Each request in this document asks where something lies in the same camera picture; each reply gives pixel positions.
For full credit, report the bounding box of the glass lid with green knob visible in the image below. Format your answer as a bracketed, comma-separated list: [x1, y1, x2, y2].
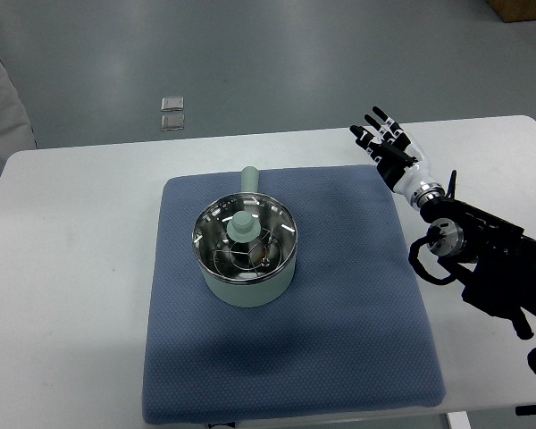
[192, 192, 298, 286]

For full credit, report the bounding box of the black table control panel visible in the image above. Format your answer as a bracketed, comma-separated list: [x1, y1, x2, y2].
[515, 404, 536, 416]

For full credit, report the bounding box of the white table leg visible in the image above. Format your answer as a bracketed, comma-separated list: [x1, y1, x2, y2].
[446, 411, 472, 429]

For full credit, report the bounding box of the wire steaming rack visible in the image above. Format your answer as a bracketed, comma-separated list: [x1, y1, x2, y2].
[213, 236, 281, 276]

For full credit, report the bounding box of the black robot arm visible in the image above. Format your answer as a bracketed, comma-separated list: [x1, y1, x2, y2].
[408, 172, 536, 340]

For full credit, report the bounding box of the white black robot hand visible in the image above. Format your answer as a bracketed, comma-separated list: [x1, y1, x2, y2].
[349, 106, 445, 210]

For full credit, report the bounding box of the upper metal floor plate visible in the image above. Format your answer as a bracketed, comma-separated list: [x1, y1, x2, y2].
[161, 96, 184, 112]

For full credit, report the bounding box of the blue fabric mat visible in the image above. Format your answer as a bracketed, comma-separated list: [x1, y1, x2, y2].
[142, 165, 446, 425]

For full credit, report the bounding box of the green pot with steel interior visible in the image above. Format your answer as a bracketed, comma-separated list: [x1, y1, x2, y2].
[199, 166, 296, 307]

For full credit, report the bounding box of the brown cardboard box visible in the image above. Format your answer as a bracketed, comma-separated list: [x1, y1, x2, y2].
[487, 0, 536, 23]

